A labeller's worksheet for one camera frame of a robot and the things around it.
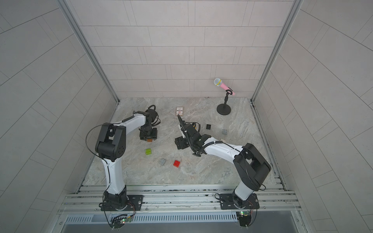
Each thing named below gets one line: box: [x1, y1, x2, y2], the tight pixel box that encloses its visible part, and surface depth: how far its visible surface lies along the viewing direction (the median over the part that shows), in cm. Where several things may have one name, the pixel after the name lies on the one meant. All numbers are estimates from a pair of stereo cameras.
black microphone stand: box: [216, 86, 234, 116], surface depth 111 cm
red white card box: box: [175, 106, 184, 117], surface depth 110 cm
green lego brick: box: [145, 148, 153, 155], surface depth 91 cm
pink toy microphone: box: [213, 77, 236, 96], surface depth 95 cm
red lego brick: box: [173, 159, 181, 168], surface depth 85 cm
